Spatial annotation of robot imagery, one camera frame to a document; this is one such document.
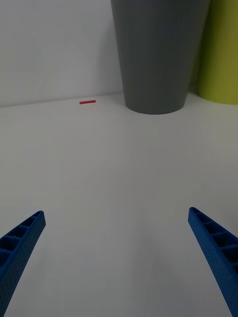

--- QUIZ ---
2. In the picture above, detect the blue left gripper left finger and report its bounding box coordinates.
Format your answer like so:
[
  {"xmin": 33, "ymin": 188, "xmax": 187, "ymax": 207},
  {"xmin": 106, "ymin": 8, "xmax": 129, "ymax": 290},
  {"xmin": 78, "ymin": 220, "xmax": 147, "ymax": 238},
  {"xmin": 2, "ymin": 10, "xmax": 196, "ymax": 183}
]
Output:
[{"xmin": 0, "ymin": 210, "xmax": 47, "ymax": 317}]

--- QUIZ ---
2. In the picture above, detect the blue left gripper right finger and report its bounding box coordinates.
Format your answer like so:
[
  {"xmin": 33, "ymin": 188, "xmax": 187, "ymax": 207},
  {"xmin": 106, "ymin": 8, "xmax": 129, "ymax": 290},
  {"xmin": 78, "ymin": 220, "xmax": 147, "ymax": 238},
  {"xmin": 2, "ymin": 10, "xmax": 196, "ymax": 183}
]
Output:
[{"xmin": 187, "ymin": 207, "xmax": 238, "ymax": 317}]

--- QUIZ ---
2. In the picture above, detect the yellow-green plastic waste bin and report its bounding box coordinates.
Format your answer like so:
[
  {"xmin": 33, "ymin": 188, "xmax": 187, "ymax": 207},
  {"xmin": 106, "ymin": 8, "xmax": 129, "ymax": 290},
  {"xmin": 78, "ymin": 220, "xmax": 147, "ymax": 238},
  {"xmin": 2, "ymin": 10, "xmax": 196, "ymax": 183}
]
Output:
[{"xmin": 197, "ymin": 0, "xmax": 238, "ymax": 105}]

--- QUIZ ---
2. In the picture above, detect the grey plastic waste bin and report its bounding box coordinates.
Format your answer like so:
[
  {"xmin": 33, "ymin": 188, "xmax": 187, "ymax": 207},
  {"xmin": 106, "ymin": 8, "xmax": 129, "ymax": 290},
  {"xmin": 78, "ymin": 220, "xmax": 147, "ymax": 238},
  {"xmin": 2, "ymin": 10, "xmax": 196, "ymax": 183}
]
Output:
[{"xmin": 110, "ymin": 0, "xmax": 211, "ymax": 115}]

